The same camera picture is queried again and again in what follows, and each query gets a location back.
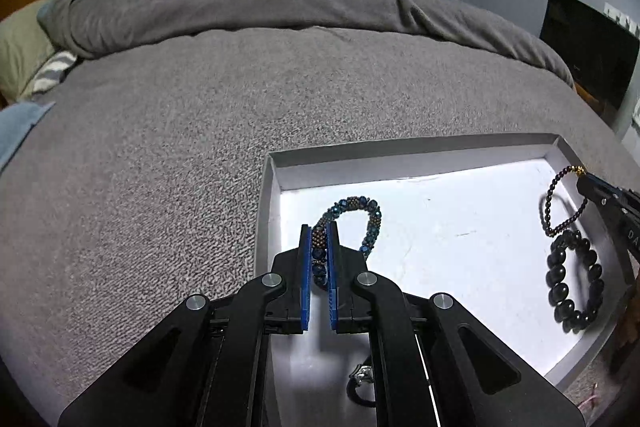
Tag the grey white striped pillow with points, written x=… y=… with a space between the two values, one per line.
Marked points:
x=50 y=72

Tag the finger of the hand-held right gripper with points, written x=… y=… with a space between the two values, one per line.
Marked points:
x=602 y=188

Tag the grey blanket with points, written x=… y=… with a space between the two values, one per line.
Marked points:
x=200 y=117

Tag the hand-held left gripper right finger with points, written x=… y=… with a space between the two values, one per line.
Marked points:
x=333 y=287

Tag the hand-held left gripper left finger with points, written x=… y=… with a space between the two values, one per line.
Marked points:
x=305 y=287

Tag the light blue cloth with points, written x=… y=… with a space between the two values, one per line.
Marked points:
x=17 y=127

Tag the white wall socket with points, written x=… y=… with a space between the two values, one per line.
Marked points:
x=622 y=18

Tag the black television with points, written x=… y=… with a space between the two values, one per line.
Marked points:
x=585 y=47

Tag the white cardboard box tray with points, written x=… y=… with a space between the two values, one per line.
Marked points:
x=450 y=257

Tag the green pillow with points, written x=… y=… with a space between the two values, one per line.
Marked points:
x=20 y=52

